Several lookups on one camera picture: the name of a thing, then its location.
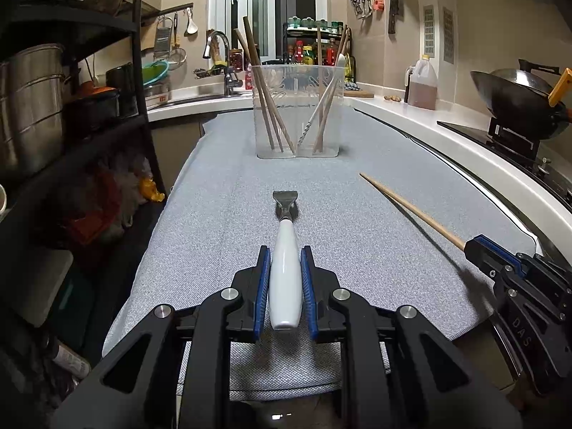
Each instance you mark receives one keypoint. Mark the chrome faucet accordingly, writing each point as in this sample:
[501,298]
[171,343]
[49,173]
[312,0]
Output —
[230,80]

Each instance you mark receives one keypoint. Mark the black jug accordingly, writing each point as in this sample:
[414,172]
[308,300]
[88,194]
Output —
[120,89]

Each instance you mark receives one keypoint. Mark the row of sauce bottles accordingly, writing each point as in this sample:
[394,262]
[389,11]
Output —
[307,53]

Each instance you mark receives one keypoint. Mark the grey woven table mat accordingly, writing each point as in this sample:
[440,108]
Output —
[201,232]

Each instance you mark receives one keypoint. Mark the wall vent grille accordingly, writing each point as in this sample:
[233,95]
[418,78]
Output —
[448,33]
[428,29]

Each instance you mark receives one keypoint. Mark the black wall hook rail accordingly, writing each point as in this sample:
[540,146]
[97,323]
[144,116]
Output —
[170,10]

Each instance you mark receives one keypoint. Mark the black burner grate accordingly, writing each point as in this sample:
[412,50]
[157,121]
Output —
[514,138]

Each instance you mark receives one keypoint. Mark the hanging metal kitchen tools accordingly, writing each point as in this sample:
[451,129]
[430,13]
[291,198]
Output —
[361,2]

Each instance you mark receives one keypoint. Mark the steel basin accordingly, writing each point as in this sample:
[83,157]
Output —
[157,88]

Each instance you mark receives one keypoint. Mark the red plastic bag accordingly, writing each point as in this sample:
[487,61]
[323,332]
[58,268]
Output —
[96,205]

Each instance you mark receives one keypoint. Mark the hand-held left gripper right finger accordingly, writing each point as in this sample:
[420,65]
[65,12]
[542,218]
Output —
[308,295]

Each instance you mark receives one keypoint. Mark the steel stockpot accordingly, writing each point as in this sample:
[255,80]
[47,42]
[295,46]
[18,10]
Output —
[31,107]

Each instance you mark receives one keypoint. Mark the green plastic basin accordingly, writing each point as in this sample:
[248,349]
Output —
[155,72]

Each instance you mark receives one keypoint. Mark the clear plastic utensil holder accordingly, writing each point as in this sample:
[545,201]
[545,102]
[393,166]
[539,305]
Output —
[295,98]

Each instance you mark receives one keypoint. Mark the black glass stove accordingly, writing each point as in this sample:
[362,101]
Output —
[469,132]

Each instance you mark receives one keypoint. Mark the hanging cleaver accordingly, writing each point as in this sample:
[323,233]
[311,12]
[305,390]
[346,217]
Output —
[393,9]

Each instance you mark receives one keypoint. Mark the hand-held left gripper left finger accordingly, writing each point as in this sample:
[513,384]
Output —
[262,295]

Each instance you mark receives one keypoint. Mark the pink refill pouch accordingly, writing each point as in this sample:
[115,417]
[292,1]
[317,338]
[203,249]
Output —
[248,76]

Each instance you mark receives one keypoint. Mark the white ladle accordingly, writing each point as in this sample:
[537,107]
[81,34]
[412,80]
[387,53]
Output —
[191,27]

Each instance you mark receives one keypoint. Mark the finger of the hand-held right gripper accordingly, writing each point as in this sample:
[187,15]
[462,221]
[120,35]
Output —
[498,250]
[480,257]

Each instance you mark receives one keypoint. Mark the white framed window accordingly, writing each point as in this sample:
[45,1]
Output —
[268,9]

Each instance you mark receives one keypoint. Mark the cooking oil jug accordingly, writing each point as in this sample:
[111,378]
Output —
[422,89]

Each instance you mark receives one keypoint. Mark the jar of red chillies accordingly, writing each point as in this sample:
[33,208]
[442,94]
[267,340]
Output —
[237,60]

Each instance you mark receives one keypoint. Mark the white labelled bottle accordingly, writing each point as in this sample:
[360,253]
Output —
[71,361]

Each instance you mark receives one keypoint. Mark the yellow plastic bag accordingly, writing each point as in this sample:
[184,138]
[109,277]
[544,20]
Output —
[152,190]

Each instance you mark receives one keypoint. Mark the round wooden cutting board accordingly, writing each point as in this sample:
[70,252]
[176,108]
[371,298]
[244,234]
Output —
[362,93]

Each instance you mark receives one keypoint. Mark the black spice rack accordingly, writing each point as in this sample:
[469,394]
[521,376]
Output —
[286,44]

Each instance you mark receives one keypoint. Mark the black wok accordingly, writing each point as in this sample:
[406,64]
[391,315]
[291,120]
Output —
[514,98]

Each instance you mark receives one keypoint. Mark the grey blue cloth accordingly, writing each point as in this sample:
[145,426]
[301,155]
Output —
[351,87]

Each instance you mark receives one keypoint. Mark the metal grater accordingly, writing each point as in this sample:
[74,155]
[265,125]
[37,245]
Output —
[162,38]

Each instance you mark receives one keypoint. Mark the black pot with orange lid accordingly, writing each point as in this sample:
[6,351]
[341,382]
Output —
[94,102]

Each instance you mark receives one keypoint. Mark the row of spice jars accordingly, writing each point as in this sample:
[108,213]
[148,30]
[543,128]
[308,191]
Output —
[308,22]

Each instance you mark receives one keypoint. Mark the white plastic board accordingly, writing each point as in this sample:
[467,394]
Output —
[40,286]

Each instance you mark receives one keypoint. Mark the black metal shelf rack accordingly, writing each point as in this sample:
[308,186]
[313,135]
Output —
[67,24]

